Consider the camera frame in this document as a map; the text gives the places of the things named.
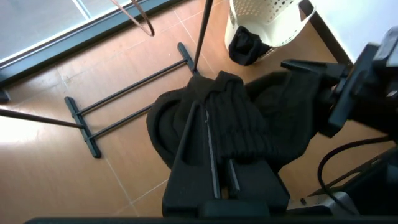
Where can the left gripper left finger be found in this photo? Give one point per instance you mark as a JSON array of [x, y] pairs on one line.
[[189, 180]]

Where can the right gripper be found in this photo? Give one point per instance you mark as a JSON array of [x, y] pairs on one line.
[[357, 93]]

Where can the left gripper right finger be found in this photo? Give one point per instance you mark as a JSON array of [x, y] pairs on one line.
[[258, 186]]

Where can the black shorts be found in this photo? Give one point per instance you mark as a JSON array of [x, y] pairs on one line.
[[236, 124]]

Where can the pink clothes hanger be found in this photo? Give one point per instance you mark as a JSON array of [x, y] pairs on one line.
[[152, 33]]

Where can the white laundry basket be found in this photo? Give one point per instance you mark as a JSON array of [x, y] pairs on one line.
[[280, 34]]

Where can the black clothes rack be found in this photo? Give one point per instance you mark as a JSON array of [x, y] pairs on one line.
[[93, 149]]

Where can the black garment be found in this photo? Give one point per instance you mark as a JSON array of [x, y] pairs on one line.
[[247, 46]]

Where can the window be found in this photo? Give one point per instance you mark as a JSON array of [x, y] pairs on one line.
[[31, 25]]

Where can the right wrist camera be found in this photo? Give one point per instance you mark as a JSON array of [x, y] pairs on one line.
[[388, 46]]

